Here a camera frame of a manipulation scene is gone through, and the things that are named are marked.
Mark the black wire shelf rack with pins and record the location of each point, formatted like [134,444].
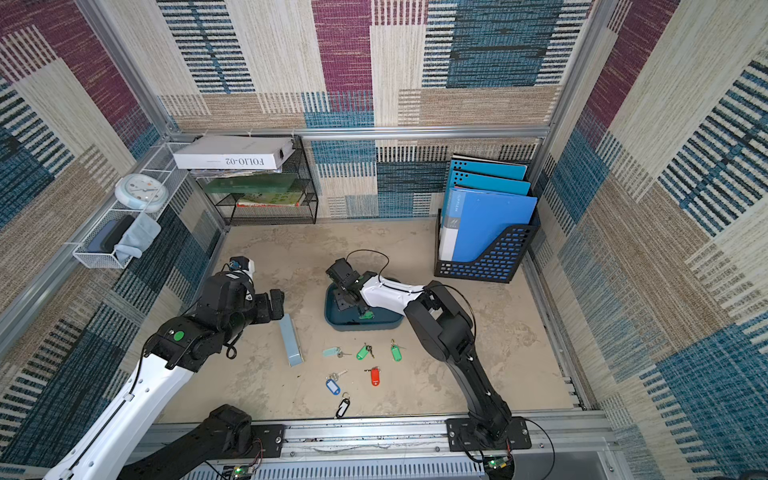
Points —
[306,213]

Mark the round white clock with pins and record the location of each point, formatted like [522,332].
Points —
[141,193]

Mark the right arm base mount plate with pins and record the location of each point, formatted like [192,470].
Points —
[467,434]

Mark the key with red tag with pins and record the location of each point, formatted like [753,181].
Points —
[375,377]

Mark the light blue rectangular case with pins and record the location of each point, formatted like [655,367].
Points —
[290,341]

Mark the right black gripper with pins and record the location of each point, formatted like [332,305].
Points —
[346,283]

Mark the black mesh file holder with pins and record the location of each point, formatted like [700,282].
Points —
[498,263]

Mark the green book on shelf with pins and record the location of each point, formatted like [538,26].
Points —
[254,184]

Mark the white wire wall basket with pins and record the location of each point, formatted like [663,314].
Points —
[160,165]

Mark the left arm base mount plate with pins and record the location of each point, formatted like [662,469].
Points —
[266,441]

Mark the aluminium front rail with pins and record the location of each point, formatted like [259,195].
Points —
[565,444]

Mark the dark blue pouch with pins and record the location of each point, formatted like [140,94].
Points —
[109,235]

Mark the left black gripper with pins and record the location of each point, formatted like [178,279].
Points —
[264,311]

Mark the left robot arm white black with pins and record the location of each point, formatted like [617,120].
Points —
[169,358]

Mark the teal spiral notebook back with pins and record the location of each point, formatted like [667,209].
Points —
[488,167]

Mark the colourful magazine on shelf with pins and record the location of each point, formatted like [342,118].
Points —
[284,199]

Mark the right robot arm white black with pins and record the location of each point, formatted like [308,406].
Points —
[446,332]

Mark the key with teal tag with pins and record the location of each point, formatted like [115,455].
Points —
[337,352]

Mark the blue clip file folder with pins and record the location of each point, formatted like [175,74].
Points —
[473,219]

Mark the key with blue tag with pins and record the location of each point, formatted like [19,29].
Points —
[332,382]

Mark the key with black white tag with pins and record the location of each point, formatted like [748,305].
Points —
[343,406]

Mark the light blue cloth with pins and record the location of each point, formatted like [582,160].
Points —
[137,238]

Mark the white folio box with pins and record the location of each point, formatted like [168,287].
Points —
[235,153]

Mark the teal plastic storage box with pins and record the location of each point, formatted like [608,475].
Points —
[345,317]

